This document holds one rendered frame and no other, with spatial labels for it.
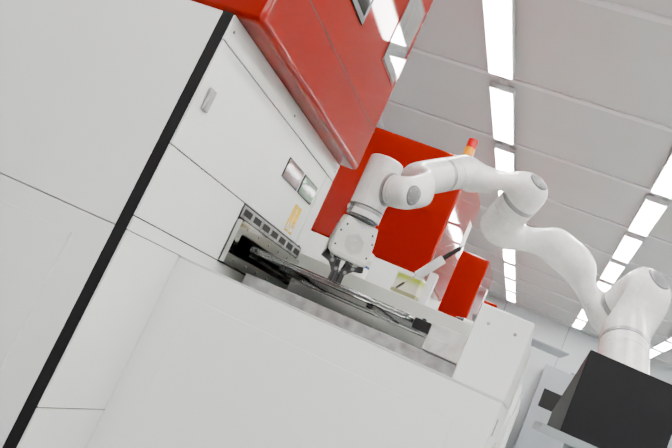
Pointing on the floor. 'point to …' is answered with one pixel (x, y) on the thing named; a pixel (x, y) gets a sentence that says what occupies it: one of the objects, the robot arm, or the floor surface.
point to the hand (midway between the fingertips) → (334, 280)
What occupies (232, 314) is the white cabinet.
